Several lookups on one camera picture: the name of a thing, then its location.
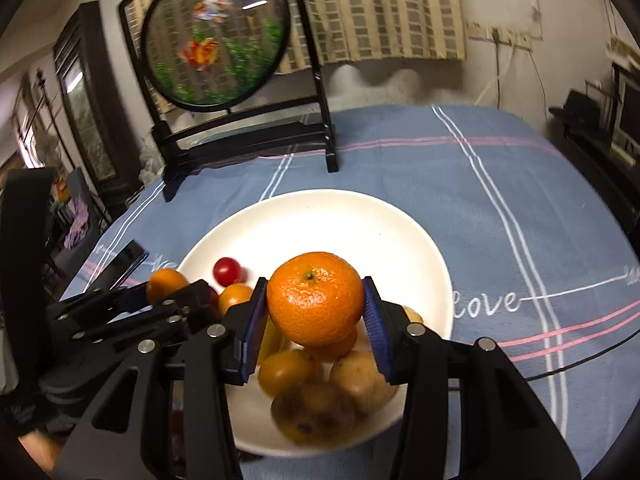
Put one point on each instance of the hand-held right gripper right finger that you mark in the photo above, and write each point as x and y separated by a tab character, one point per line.
377	330

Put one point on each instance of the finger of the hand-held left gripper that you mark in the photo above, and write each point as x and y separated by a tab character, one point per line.
192	300
132	297

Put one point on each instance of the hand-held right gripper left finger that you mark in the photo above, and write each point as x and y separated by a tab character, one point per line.
252	327

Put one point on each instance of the large orange cherry tomato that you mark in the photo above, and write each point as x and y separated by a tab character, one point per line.
285	372

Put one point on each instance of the large orange mandarin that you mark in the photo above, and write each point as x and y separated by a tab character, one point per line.
315	300

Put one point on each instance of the white round plate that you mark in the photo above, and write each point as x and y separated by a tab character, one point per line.
350	230

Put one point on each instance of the person's left hand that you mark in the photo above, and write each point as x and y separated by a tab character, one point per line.
42	447

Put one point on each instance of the small orange cherry tomato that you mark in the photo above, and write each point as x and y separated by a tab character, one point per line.
235	296

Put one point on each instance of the black smartphone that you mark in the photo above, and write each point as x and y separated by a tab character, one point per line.
122	262

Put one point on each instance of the red cherry tomato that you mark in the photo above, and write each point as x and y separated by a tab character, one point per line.
227	270

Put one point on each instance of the dark wooden glass cabinet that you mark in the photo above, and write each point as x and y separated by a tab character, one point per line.
87	110

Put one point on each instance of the blue plaid tablecloth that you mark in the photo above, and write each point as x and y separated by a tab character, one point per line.
450	170

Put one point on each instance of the round embroidered screen black stand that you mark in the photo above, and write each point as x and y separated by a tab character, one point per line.
215	35

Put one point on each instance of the black side furniture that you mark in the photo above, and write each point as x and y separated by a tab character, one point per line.
600	150

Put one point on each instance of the striped beige curtain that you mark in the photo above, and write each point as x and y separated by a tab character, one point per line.
380	10

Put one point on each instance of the white wall power strip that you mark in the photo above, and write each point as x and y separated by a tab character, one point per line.
500	35

